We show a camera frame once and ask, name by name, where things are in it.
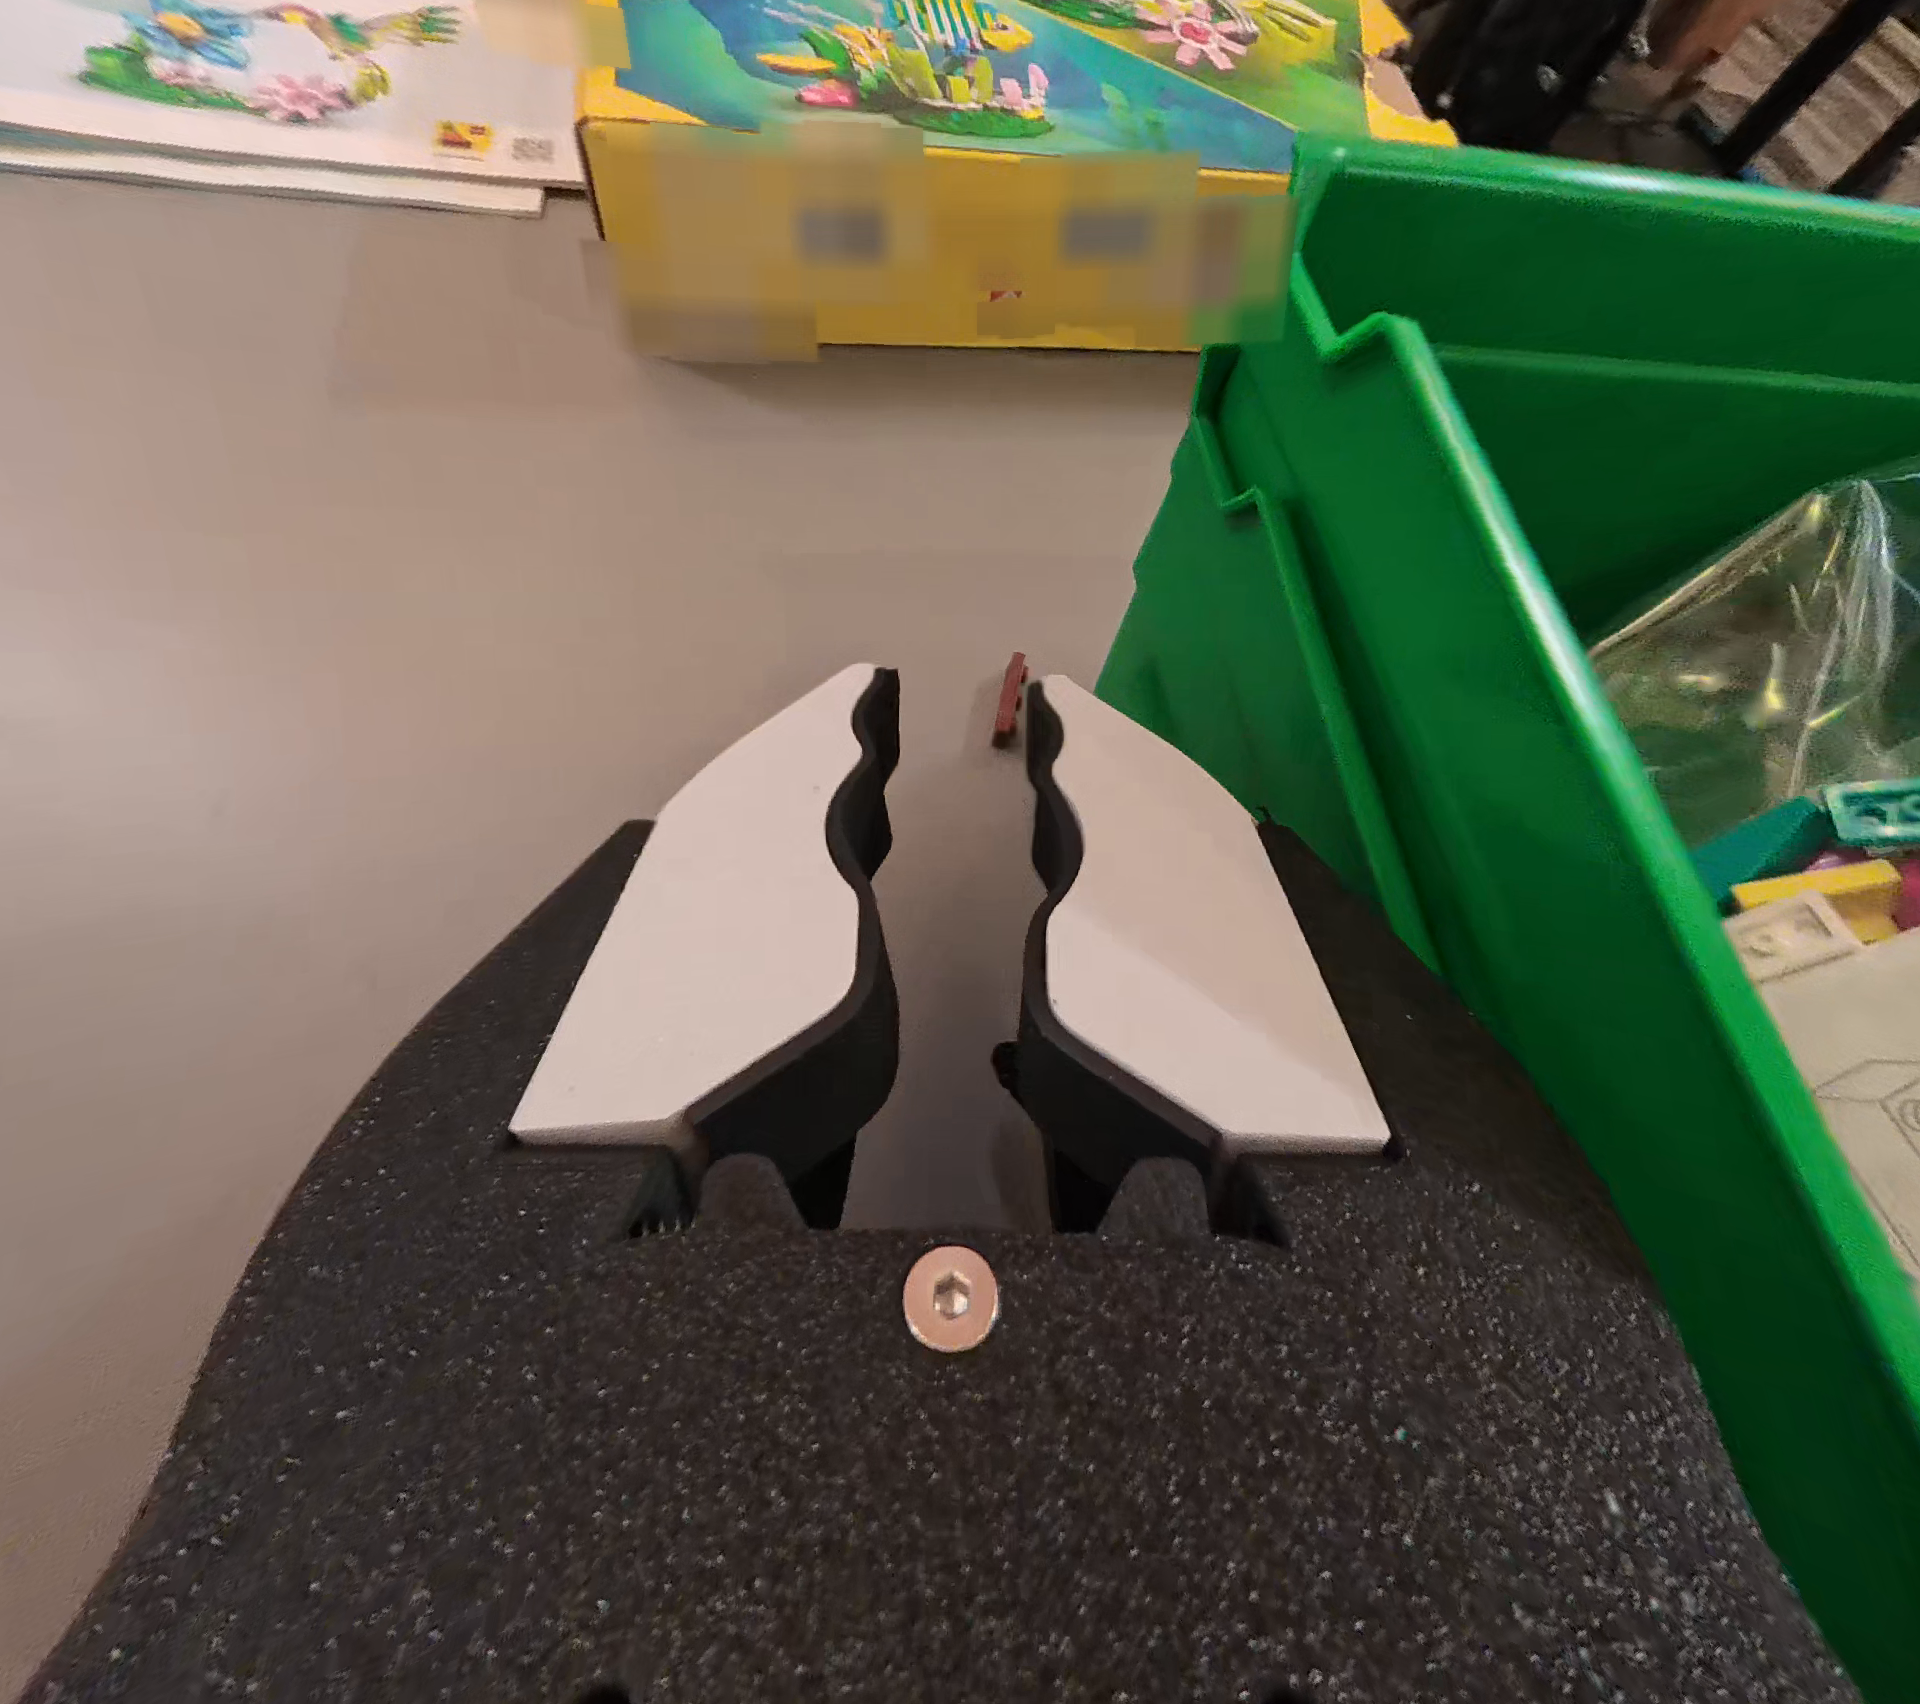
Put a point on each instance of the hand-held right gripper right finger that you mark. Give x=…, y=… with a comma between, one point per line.
x=1184, y=954

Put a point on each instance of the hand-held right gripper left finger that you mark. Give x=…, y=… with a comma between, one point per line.
x=721, y=939

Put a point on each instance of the small brown lego piece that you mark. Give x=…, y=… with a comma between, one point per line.
x=1011, y=702

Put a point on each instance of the green plastic bin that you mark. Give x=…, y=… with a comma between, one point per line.
x=1470, y=758

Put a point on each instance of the pile of colourful lego pieces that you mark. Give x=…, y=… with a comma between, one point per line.
x=1823, y=872

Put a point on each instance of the lego instruction booklet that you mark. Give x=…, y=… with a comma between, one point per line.
x=270, y=39
x=225, y=176

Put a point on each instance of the yellow lego box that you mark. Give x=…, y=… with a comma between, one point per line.
x=901, y=9

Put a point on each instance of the clear plastic bag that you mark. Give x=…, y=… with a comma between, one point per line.
x=1785, y=639

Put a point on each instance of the white printed paper sheet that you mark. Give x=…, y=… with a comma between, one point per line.
x=1860, y=1089

